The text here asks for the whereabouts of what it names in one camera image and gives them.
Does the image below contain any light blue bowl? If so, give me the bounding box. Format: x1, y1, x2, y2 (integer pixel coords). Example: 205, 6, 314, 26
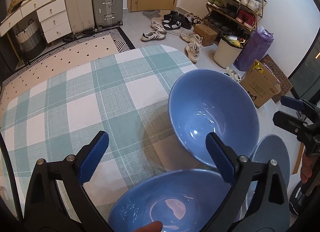
240, 134, 291, 222

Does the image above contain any dark blue bowl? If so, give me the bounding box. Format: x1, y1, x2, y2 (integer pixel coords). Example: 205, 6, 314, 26
168, 69, 260, 168
107, 169, 231, 231

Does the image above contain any right hand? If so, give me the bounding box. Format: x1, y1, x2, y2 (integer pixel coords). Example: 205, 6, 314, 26
300, 154, 313, 184

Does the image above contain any left hand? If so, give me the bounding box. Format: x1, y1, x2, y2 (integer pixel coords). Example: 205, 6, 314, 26
135, 221, 163, 232

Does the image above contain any cardboard box with cat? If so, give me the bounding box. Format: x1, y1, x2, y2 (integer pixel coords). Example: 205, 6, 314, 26
240, 60, 281, 108

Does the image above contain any purple bag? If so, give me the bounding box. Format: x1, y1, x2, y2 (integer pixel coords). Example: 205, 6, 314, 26
234, 26, 274, 72

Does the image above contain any white trash bin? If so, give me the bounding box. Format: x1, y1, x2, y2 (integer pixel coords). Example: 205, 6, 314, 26
213, 35, 244, 68

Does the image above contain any small brown cardboard box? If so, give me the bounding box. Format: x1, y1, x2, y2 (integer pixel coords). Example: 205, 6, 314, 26
194, 25, 218, 47

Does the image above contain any shoe rack with shoes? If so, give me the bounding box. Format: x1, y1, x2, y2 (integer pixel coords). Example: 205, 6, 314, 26
203, 0, 267, 42

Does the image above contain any teal plaid tablecloth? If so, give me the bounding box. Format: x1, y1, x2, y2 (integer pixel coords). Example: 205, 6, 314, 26
1, 45, 198, 217

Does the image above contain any woven laundry basket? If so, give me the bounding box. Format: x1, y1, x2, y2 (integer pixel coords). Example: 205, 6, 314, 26
16, 19, 46, 56

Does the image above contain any white dresser desk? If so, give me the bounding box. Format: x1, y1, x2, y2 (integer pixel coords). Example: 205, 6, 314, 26
1, 0, 72, 43

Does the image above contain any beige suitcase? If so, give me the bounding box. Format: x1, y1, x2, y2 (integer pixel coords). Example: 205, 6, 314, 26
65, 0, 95, 34

